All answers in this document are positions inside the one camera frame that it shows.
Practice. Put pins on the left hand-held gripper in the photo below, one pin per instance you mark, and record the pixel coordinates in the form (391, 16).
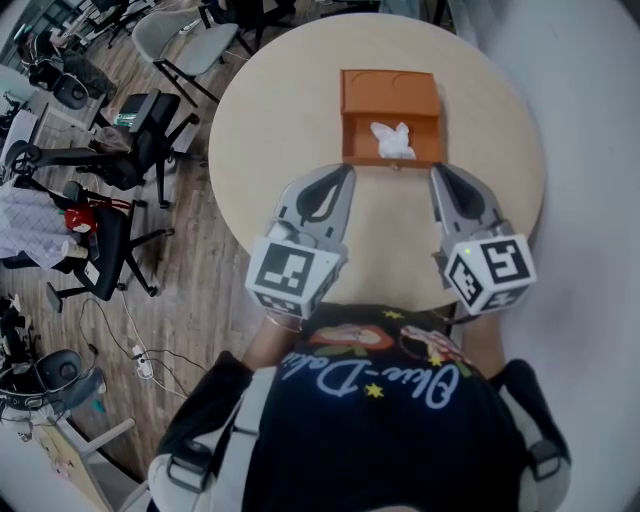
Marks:
(287, 277)

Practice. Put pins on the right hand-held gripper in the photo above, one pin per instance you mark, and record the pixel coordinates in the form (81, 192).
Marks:
(495, 270)

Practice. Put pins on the white tissue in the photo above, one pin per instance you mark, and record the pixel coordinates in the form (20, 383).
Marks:
(392, 142)

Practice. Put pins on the orange wooden drawer box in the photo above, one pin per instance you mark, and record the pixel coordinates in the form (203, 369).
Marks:
(390, 92)

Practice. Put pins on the person's left forearm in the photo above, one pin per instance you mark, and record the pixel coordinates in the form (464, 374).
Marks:
(265, 345)

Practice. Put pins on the person's right forearm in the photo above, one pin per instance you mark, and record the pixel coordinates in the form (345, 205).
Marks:
(482, 345)

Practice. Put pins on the grey shell chair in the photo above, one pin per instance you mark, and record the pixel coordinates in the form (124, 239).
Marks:
(200, 45)

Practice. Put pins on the green packet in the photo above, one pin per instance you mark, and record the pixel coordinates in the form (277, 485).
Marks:
(125, 118)

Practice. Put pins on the black phone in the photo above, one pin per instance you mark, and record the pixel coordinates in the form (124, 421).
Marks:
(94, 247)

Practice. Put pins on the white power strip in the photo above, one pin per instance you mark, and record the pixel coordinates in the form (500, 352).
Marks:
(142, 362)

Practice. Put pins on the red plush toy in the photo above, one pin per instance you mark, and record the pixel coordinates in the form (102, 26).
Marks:
(80, 219)

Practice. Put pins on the reclined black office chair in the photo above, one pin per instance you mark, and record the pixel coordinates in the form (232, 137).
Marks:
(80, 160)

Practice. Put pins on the person's black printed shirt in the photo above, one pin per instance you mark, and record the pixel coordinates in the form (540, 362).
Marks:
(375, 440)

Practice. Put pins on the paper cup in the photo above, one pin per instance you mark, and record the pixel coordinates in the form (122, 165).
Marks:
(74, 250)

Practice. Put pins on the white checked cloth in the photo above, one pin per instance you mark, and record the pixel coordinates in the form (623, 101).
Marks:
(25, 225)

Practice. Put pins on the black round-backed office chair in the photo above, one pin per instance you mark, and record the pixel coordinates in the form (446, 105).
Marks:
(60, 367)

